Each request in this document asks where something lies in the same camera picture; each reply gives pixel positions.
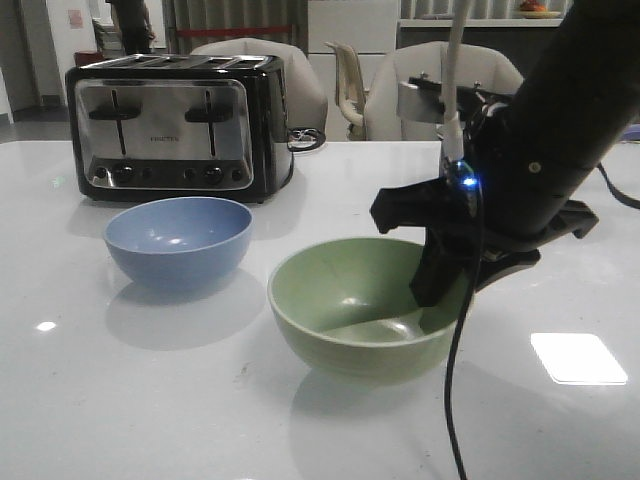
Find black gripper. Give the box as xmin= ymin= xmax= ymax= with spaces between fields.
xmin=371 ymin=119 xmax=599 ymax=307

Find green bowl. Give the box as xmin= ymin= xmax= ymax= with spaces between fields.
xmin=267 ymin=237 xmax=468 ymax=385

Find blue bowl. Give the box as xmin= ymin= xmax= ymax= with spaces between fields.
xmin=103 ymin=196 xmax=253 ymax=291

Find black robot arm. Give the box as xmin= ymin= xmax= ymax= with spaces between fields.
xmin=371 ymin=1 xmax=639 ymax=307

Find beige upholstered chair right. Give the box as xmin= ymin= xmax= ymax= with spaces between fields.
xmin=364 ymin=41 xmax=523 ymax=141

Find beige upholstered chair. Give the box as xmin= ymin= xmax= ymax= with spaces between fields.
xmin=364 ymin=41 xmax=523 ymax=141
xmin=191 ymin=38 xmax=328 ymax=133

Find cream plastic chair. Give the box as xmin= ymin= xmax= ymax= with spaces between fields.
xmin=325 ymin=42 xmax=368 ymax=141

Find beige upholstered chair left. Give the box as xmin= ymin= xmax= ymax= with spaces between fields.
xmin=191 ymin=38 xmax=328 ymax=133

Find fruit bowl on counter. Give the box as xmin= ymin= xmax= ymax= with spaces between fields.
xmin=516 ymin=0 xmax=561 ymax=20

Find black and chrome toaster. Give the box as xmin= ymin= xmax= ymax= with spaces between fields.
xmin=65 ymin=54 xmax=294 ymax=203

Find person in dark clothes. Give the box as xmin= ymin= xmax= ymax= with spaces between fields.
xmin=107 ymin=0 xmax=155 ymax=55

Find red bin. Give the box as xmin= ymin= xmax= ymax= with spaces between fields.
xmin=74 ymin=51 xmax=104 ymax=67

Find black cable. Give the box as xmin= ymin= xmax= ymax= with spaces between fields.
xmin=443 ymin=159 xmax=640 ymax=480

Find white cable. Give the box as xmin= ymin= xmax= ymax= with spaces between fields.
xmin=442 ymin=0 xmax=474 ymax=160

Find black toaster power cord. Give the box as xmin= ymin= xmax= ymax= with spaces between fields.
xmin=287 ymin=128 xmax=326 ymax=153

